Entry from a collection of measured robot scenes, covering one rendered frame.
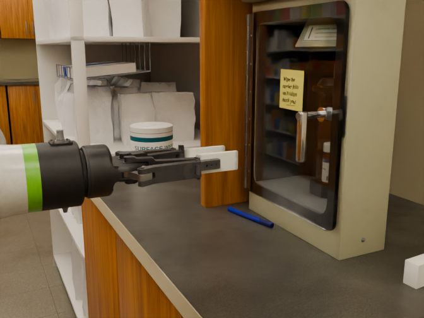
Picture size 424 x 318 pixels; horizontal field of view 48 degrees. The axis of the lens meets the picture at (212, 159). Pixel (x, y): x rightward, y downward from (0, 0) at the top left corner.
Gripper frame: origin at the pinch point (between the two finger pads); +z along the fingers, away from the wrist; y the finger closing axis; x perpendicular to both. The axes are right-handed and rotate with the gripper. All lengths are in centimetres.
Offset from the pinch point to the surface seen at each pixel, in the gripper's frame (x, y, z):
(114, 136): 20, 138, 18
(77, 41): -20, 111, 0
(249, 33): -20.4, 26.4, 21.7
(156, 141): 9, 64, 13
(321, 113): -6.1, 0.1, 21.3
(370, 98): -8.8, -4.5, 27.9
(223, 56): -15.5, 32.4, 18.3
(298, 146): -0.5, 0.4, 16.9
